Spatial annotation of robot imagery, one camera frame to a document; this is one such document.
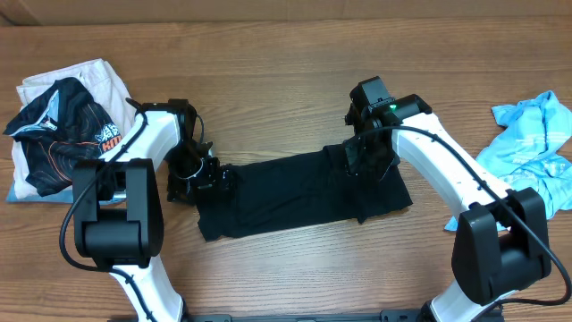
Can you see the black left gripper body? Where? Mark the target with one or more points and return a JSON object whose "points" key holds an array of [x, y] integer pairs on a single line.
{"points": [[189, 172]]}

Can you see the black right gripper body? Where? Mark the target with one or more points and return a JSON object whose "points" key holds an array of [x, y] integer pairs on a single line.
{"points": [[370, 156]]}

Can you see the black t-shirt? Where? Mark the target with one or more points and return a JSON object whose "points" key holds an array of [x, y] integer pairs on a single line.
{"points": [[291, 192]]}

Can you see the light blue t-shirt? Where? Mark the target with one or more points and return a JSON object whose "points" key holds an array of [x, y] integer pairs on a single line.
{"points": [[525, 154]]}

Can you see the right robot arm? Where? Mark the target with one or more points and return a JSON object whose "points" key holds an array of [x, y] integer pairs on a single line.
{"points": [[500, 242]]}

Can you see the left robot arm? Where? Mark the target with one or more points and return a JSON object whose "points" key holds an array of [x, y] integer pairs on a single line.
{"points": [[116, 211]]}

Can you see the beige folded garment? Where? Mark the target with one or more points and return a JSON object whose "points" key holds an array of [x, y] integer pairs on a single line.
{"points": [[102, 82]]}

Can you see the grey blue folded cloth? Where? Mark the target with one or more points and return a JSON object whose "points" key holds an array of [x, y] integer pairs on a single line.
{"points": [[64, 197]]}

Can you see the black orange printed jersey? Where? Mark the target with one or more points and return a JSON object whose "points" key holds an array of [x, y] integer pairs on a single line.
{"points": [[61, 127]]}

